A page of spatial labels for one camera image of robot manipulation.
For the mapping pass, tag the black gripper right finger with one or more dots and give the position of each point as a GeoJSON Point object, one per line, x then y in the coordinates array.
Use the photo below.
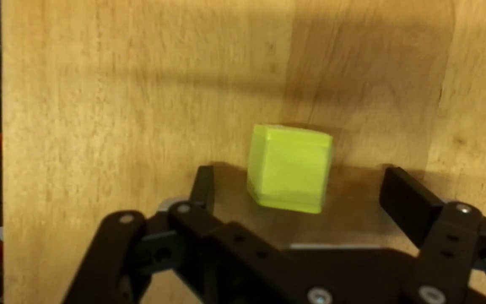
{"type": "Point", "coordinates": [452, 246]}

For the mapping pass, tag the yellow cube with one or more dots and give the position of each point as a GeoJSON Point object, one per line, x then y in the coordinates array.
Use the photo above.
{"type": "Point", "coordinates": [288, 169]}

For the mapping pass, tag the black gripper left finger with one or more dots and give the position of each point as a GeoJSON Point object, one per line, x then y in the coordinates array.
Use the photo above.
{"type": "Point", "coordinates": [198, 253]}

